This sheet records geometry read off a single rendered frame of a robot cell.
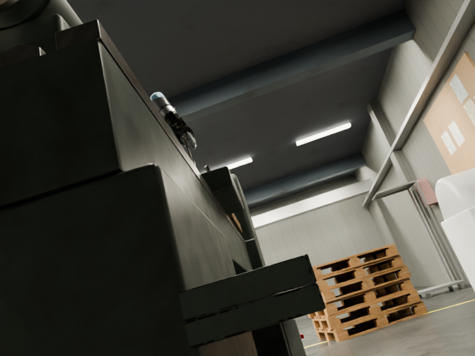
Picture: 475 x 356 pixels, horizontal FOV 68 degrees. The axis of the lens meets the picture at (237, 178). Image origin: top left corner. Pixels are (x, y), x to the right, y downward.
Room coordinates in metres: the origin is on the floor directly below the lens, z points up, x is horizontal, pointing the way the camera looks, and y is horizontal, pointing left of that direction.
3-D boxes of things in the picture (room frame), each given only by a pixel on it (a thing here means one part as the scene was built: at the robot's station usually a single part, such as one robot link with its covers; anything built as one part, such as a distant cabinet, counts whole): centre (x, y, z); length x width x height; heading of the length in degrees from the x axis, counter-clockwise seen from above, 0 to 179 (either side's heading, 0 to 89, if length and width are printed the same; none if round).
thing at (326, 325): (4.66, -0.98, 0.41); 1.14 x 0.78 x 0.81; 101
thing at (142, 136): (1.34, 0.24, 0.77); 2.10 x 0.34 x 0.18; 178
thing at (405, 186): (6.09, -2.52, 0.89); 0.69 x 0.54 x 1.78; 83
